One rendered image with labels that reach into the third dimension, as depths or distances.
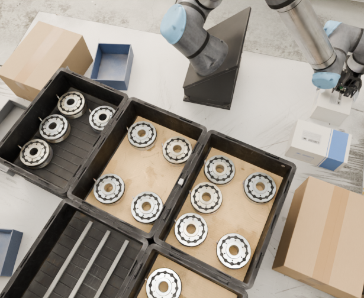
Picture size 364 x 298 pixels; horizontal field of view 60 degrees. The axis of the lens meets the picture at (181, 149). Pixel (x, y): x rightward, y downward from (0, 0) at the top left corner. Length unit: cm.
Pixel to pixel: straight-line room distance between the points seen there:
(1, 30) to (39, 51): 158
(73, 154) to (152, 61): 58
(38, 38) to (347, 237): 136
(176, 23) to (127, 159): 48
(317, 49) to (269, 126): 45
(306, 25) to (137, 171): 68
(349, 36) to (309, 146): 38
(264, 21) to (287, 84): 130
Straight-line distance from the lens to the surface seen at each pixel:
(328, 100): 136
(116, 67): 151
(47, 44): 148
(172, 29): 111
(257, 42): 255
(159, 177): 108
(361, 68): 122
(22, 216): 133
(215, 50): 117
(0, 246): 134
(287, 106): 140
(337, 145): 128
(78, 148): 119
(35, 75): 139
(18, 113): 153
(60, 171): 118
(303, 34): 94
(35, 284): 113
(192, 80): 126
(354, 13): 298
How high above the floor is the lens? 185
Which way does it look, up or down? 66 degrees down
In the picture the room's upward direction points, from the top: 5 degrees counter-clockwise
